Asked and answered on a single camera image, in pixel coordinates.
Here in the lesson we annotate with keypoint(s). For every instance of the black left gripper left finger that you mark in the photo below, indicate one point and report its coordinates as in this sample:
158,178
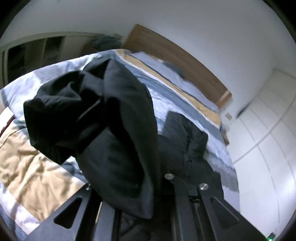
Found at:
84,216

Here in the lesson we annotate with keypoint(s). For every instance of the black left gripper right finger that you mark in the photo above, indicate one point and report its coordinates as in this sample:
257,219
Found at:
199,214

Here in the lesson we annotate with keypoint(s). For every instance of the black puffy jacket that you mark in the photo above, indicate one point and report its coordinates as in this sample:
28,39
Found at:
104,118

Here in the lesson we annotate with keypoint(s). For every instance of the striped duvet cover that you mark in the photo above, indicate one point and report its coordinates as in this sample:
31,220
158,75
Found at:
33,186

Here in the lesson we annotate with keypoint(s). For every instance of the wooden nightstand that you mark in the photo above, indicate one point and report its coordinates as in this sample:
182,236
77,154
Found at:
225,138

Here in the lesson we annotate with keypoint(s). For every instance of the white wardrobe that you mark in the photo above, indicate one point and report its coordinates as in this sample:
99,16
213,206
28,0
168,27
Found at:
262,149

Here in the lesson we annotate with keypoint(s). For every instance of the light blue pillow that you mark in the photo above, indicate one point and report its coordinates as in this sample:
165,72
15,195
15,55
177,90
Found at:
158,65

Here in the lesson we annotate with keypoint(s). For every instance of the dark grey pillow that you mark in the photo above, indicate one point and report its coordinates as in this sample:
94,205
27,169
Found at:
175,69

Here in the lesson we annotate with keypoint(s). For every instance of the low wooden shelf unit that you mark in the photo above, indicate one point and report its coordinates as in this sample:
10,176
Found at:
33,52

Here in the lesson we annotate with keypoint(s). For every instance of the dark teal cloth on shelf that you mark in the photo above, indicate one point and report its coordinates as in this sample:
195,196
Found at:
105,42

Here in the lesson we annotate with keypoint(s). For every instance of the wooden headboard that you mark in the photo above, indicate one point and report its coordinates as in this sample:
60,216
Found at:
150,42

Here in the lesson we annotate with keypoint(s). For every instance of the beige wall socket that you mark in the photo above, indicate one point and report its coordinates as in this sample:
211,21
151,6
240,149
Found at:
228,116

